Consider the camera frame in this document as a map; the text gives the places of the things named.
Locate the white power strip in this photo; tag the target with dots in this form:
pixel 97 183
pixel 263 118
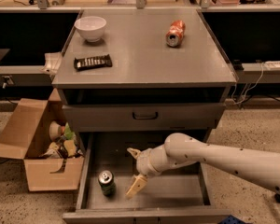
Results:
pixel 272 65

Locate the white bowl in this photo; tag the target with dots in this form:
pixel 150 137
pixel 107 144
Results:
pixel 91 28

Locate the open grey middle drawer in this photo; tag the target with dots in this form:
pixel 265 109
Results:
pixel 181 196

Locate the orange soda can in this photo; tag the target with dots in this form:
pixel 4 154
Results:
pixel 175 35

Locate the black drawer handle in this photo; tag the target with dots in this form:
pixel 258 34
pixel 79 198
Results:
pixel 145 116

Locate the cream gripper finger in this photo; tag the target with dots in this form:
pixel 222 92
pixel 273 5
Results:
pixel 134 152
pixel 138 183

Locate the open cardboard box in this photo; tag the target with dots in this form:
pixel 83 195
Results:
pixel 27 136

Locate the black snack bar packet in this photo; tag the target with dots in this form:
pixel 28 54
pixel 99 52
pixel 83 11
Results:
pixel 92 62

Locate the closed grey top drawer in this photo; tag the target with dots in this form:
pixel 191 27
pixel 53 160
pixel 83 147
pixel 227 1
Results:
pixel 118 118

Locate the blue perforated object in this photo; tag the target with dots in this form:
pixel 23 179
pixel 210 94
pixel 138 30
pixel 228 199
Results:
pixel 231 220

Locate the green soda can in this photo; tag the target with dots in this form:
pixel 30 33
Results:
pixel 107 183

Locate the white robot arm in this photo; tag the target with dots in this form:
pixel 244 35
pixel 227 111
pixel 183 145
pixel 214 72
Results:
pixel 261 168

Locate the grey drawer cabinet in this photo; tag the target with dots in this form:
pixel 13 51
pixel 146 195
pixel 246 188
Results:
pixel 145 69

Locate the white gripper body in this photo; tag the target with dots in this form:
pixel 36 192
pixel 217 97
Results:
pixel 144 162

